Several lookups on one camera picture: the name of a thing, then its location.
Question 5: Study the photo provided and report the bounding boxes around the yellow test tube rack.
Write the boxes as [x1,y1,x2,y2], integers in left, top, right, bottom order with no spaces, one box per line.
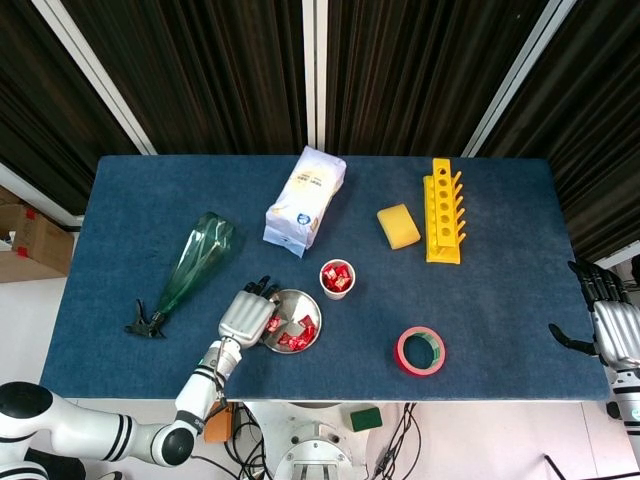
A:
[422,157,468,265]

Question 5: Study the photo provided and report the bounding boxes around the yellow sponge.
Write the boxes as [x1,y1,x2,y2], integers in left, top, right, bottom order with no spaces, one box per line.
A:
[376,202,421,250]

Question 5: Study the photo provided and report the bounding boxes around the round stainless steel plate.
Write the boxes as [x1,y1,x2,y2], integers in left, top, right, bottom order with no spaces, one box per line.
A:
[259,287,324,355]

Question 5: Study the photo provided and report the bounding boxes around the white robot torso base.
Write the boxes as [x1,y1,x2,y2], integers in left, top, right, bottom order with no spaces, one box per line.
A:
[244,402,384,480]

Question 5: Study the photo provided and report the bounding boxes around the green transparent plastic sleeve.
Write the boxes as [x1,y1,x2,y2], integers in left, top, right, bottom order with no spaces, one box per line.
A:
[152,211,236,321]

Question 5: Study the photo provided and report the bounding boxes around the black cable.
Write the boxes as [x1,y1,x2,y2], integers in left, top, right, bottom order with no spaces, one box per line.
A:
[369,402,419,480]

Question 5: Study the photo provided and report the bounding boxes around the green block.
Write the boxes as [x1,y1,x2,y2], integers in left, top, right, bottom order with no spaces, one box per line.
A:
[349,407,382,432]

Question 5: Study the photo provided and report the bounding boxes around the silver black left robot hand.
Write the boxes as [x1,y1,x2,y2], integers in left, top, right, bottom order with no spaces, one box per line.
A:
[216,274,282,350]

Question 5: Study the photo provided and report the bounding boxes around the red tape roll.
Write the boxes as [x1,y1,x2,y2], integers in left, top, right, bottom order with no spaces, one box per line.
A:
[397,326,447,377]

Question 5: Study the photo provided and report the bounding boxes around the white tissue pack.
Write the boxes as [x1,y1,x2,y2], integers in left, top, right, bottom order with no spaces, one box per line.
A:
[263,145,348,259]

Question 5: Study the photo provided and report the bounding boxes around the black clip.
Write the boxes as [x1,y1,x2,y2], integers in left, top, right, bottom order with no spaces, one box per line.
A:
[124,298,169,340]

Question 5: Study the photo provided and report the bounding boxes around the white paper cup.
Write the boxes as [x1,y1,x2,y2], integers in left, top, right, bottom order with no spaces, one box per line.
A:
[318,257,357,301]

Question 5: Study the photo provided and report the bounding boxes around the brown cardboard box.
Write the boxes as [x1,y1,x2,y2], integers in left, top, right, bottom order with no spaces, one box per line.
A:
[10,202,76,276]
[0,248,69,284]

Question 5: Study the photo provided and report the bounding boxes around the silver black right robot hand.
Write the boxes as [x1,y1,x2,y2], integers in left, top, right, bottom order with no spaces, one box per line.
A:
[548,259,640,370]

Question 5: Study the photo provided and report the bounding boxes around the white frame post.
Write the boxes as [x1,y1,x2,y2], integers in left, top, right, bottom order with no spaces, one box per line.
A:
[32,0,159,156]
[301,0,330,151]
[460,0,569,159]

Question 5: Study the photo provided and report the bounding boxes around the dark pleated curtain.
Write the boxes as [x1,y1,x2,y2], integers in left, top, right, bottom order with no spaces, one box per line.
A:
[479,0,640,264]
[0,0,144,214]
[59,0,307,156]
[325,0,549,157]

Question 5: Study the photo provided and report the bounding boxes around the blue felt table cloth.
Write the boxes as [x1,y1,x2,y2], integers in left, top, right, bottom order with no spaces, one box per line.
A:
[37,154,612,403]

